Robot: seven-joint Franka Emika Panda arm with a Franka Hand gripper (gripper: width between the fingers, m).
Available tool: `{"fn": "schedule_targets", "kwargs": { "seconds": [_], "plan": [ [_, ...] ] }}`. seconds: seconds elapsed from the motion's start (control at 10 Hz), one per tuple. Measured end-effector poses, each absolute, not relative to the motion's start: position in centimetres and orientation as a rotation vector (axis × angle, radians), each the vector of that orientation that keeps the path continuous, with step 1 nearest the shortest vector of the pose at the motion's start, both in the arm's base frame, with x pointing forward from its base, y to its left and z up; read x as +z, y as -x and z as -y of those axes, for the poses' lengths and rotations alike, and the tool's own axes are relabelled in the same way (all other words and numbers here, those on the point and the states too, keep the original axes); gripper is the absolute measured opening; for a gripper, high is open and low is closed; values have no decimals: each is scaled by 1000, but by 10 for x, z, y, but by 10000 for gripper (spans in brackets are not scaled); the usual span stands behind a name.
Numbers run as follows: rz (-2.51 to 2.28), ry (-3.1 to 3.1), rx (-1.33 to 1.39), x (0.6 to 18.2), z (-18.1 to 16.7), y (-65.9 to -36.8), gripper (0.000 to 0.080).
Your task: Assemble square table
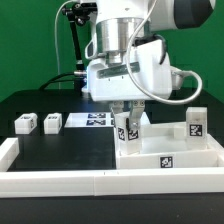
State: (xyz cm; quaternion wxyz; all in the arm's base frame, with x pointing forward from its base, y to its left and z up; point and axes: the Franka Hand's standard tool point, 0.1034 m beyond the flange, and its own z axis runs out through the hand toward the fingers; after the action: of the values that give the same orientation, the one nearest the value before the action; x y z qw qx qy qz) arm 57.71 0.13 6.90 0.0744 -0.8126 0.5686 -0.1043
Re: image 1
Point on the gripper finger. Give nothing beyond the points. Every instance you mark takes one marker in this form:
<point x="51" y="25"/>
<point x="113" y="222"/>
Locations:
<point x="116" y="107"/>
<point x="136" y="110"/>

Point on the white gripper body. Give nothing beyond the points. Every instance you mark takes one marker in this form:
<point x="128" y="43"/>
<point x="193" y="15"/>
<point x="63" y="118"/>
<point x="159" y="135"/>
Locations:
<point x="150" y="68"/>

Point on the white square table top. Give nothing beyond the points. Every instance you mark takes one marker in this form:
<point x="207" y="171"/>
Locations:
<point x="164" y="146"/>

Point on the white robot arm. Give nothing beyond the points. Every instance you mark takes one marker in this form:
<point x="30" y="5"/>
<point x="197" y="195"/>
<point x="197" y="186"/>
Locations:
<point x="128" y="59"/>

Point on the white marker sheet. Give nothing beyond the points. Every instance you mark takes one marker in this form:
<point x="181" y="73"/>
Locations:
<point x="93" y="119"/>

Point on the white U-shaped fence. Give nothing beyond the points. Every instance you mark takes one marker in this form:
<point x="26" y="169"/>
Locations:
<point x="115" y="182"/>

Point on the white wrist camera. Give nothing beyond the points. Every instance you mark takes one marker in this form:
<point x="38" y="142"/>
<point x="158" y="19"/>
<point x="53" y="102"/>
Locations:
<point x="177" y="79"/>

